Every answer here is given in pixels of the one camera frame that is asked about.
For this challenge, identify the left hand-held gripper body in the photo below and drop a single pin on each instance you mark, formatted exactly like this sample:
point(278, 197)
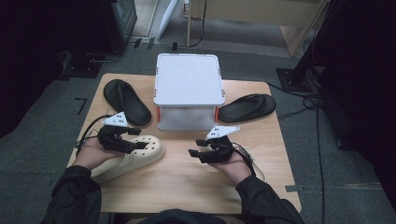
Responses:
point(112, 138)

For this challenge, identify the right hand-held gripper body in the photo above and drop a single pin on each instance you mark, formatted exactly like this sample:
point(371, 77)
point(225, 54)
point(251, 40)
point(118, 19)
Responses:
point(219, 151)

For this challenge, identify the black flip-flop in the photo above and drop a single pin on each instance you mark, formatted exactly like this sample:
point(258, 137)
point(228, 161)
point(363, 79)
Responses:
point(130, 104)
point(246, 109)

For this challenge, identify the white plastic storage box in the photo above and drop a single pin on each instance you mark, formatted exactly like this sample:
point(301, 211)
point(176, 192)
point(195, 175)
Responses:
point(188, 81)

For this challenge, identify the person's left hand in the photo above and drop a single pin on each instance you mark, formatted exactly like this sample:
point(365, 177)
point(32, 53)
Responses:
point(90, 154)

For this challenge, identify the person's right hand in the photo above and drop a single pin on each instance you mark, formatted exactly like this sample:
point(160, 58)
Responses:
point(238, 171)

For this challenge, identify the person's dark clothing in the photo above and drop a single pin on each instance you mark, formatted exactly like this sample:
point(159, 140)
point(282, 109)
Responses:
point(183, 217)

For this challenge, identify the black stand base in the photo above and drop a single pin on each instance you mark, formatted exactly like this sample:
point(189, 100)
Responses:
point(82, 67)

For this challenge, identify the grey tape strip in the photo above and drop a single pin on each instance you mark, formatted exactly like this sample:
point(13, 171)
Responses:
point(294, 188)

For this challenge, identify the black metal stand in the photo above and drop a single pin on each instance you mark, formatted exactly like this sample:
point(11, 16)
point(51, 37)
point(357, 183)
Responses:
point(295, 79)

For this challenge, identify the black cabinet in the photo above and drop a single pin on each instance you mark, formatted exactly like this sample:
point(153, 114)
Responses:
point(120, 25)

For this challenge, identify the white board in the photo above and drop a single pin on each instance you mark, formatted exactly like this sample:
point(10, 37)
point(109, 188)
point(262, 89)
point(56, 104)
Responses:
point(168, 17)

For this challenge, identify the light wooden desk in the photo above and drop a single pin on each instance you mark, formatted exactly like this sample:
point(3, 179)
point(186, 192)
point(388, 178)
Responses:
point(264, 12)

